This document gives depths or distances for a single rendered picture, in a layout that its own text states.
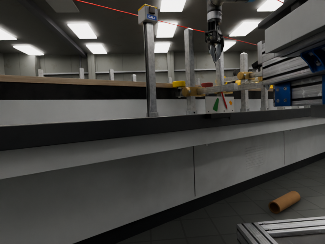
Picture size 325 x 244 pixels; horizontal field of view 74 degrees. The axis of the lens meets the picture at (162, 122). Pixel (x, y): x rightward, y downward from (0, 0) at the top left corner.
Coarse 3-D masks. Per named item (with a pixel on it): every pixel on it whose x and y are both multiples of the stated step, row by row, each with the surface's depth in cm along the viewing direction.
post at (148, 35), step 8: (144, 24) 102; (152, 24) 102; (144, 32) 102; (152, 32) 103; (144, 40) 102; (152, 40) 103; (152, 48) 103; (152, 56) 103; (152, 64) 103; (152, 72) 103; (152, 80) 103; (152, 88) 103; (152, 96) 103; (152, 104) 103; (152, 112) 103
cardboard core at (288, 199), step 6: (294, 192) 160; (282, 198) 150; (288, 198) 152; (294, 198) 155; (270, 204) 149; (276, 204) 153; (282, 204) 145; (288, 204) 149; (270, 210) 148; (276, 210) 148; (282, 210) 146
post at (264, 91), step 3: (261, 69) 161; (261, 81) 162; (261, 90) 162; (264, 90) 160; (267, 90) 161; (261, 93) 162; (264, 93) 160; (267, 93) 162; (261, 96) 162; (264, 96) 160; (267, 96) 162; (261, 99) 163; (264, 99) 161; (267, 99) 162; (261, 102) 163; (264, 102) 161; (267, 102) 162; (261, 105) 163; (264, 105) 161; (267, 105) 162
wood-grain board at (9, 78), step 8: (0, 80) 86; (8, 80) 88; (16, 80) 89; (24, 80) 91; (32, 80) 92; (40, 80) 94; (48, 80) 96; (56, 80) 98; (64, 80) 100; (72, 80) 102; (80, 80) 104; (88, 80) 106; (96, 80) 108; (104, 80) 111; (112, 80) 113
